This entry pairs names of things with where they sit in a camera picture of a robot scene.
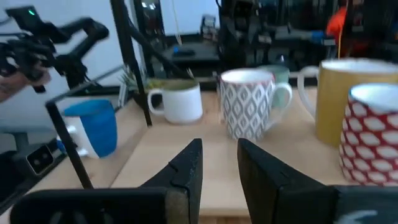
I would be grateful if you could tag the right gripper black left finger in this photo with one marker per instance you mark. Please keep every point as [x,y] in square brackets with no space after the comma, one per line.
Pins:
[183,174]

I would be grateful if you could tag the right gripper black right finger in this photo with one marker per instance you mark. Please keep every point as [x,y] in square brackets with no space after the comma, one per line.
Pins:
[273,193]

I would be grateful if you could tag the teal mug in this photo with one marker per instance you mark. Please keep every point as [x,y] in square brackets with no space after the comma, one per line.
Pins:
[281,74]

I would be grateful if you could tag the white mug green interior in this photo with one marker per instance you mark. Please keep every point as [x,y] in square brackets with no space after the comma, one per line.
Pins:
[180,105]

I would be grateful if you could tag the blue and white mug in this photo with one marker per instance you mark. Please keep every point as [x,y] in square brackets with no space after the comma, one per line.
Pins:
[99,127]

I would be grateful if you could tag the white speckled mug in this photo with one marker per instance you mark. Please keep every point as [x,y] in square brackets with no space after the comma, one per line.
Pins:
[335,105]

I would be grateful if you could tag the red white lattice mug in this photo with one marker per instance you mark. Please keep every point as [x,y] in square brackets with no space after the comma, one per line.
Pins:
[370,143]

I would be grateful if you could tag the small black rack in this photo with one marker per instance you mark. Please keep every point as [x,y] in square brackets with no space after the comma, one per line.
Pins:
[208,23]

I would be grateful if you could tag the grey desk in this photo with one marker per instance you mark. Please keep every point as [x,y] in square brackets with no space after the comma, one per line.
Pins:
[203,56]

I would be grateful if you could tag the large white board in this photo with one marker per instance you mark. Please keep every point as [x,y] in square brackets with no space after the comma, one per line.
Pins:
[189,15]

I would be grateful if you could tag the black computer mouse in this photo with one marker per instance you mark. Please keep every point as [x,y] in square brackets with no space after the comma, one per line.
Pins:
[183,52]

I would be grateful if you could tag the small blue cylindrical object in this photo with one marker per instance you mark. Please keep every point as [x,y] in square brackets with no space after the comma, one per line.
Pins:
[317,36]

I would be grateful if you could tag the person's hand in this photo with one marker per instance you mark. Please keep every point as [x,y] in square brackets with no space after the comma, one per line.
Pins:
[15,85]

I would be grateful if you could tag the black aluminium table frame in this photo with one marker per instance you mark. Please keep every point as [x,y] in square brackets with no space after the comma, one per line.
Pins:
[130,62]

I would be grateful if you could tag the table-level camera box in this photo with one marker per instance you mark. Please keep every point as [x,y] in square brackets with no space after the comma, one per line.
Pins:
[38,158]

